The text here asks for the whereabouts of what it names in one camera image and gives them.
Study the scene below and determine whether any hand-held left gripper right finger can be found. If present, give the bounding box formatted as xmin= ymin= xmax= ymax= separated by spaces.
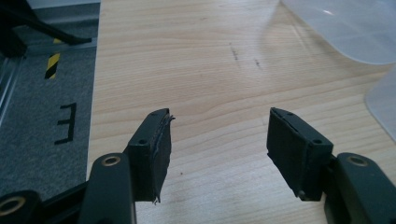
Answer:
xmin=266 ymin=106 xmax=334 ymax=203

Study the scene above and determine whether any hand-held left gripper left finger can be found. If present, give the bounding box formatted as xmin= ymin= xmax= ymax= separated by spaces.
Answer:
xmin=123 ymin=107 xmax=176 ymax=205

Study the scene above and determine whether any translucent plastic container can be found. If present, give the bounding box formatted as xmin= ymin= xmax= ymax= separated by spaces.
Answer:
xmin=279 ymin=0 xmax=396 ymax=66
xmin=364 ymin=65 xmax=396 ymax=144

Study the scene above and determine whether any black metal stand leg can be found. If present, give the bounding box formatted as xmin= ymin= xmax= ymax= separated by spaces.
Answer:
xmin=0 ymin=0 xmax=93 ymax=59

